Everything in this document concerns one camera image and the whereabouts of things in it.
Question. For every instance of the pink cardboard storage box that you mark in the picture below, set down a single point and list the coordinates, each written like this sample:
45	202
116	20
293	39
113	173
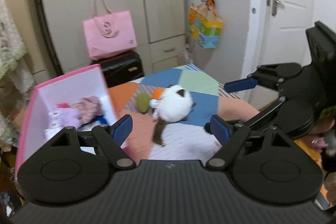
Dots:
51	105

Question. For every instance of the orange makeup sponge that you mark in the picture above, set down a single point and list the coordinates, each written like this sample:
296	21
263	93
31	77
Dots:
157	93

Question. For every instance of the purple plush toy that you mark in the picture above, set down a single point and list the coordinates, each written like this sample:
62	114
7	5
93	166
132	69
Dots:
63	117

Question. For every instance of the pink floral fabric scrunchie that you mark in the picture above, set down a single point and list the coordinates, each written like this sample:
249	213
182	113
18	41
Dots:
88	108

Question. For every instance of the cream knitted cardigan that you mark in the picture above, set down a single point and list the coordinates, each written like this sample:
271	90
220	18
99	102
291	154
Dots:
14	68

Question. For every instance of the patchwork tablecloth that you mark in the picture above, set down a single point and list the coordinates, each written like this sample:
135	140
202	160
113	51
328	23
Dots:
185	140

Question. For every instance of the white round plush toy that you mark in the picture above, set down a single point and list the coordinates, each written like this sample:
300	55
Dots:
174	105

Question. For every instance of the black suitcase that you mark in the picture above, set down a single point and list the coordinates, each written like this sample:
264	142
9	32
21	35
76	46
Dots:
121	68

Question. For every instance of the white tissue pack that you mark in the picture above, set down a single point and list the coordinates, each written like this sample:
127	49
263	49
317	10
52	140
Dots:
51	132

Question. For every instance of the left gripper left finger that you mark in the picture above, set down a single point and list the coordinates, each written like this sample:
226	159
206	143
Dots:
110	139

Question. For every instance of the colourful paper gift bag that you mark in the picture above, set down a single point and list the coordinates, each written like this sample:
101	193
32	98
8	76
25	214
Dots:
205	24

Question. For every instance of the white door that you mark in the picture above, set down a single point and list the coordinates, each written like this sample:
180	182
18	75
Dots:
284	36

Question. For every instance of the pink tote bag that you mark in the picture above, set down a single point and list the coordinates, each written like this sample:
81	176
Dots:
108	33

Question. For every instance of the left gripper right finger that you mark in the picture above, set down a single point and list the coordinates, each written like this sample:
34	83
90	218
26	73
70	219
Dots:
231	146

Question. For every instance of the green makeup sponge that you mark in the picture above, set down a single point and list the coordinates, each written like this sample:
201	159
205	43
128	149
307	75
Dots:
142	102

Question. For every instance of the blue wet wipes pack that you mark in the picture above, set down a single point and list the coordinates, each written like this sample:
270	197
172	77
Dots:
96	121

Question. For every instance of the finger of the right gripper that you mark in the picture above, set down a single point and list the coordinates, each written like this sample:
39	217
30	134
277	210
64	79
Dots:
219	127
240	85

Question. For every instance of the person right hand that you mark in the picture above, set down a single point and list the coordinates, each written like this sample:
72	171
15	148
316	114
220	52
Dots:
320	128

